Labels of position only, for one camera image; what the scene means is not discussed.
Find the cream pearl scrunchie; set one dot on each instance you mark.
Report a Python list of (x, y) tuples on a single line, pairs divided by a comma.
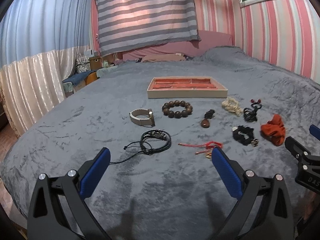
[(232, 106)]

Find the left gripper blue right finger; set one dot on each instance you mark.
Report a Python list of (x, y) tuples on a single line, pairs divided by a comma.
[(274, 218)]

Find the brown bedside storage box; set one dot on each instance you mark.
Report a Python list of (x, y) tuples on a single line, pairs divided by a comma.
[(95, 63)]

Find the beige tray with brick lining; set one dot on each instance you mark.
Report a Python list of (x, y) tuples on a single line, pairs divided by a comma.
[(185, 87)]

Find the black hair claw clip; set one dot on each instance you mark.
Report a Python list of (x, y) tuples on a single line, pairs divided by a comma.
[(250, 115)]

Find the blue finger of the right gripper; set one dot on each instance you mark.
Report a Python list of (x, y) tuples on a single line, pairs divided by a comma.
[(296, 149), (315, 131)]

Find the black hair tie red beads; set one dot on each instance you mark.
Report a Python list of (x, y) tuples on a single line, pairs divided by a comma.
[(256, 104)]

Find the blue cushioned stool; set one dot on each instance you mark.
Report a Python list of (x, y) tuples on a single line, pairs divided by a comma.
[(78, 81)]

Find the pink headboard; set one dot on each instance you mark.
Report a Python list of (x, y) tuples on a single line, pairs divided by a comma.
[(209, 40)]

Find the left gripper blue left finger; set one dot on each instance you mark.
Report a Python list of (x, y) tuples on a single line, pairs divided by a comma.
[(46, 218)]

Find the blue and cream curtain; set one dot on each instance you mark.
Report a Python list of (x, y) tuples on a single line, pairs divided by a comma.
[(40, 41)]

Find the orange fabric scrunchie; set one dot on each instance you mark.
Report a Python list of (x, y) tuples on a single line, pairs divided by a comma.
[(274, 130)]

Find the patterned storage bag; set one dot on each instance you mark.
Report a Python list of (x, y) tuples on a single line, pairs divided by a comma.
[(82, 64)]

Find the black scrunchie with charm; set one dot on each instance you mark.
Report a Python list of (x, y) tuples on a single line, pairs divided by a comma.
[(245, 135)]

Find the grey striped hanging cloth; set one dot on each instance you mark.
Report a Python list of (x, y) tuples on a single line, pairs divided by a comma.
[(126, 25)]

